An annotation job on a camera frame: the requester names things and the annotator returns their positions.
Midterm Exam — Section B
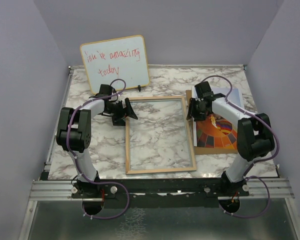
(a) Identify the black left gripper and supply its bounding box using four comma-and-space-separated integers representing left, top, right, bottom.
104, 97, 137, 126

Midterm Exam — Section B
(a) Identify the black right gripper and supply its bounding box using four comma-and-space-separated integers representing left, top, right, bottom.
186, 97, 208, 122

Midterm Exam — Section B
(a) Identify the wooden picture frame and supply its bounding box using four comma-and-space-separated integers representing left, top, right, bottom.
125, 96, 197, 175

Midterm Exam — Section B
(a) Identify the colourful balloon photo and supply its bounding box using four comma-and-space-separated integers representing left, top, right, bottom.
193, 87, 244, 151

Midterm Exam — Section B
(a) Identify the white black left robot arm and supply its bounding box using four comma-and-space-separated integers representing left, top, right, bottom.
56, 84, 138, 198

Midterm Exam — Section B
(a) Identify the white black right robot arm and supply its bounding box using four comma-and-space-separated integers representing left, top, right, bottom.
186, 81, 278, 196

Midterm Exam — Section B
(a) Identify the yellow framed whiteboard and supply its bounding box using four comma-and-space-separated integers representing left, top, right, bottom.
80, 35, 151, 94

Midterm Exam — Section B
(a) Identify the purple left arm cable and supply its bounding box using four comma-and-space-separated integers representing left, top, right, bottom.
66, 78, 130, 221

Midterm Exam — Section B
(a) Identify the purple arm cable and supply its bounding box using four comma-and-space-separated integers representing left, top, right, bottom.
66, 78, 130, 221
201, 75, 281, 218

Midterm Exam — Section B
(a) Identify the aluminium table edge rail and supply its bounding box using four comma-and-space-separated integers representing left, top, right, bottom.
43, 66, 74, 172

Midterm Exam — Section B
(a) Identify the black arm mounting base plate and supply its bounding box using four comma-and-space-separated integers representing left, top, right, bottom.
71, 178, 249, 209

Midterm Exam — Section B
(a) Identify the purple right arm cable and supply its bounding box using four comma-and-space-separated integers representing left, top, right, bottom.
201, 75, 281, 218

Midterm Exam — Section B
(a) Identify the front aluminium rail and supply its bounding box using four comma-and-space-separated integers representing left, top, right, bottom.
28, 178, 295, 201

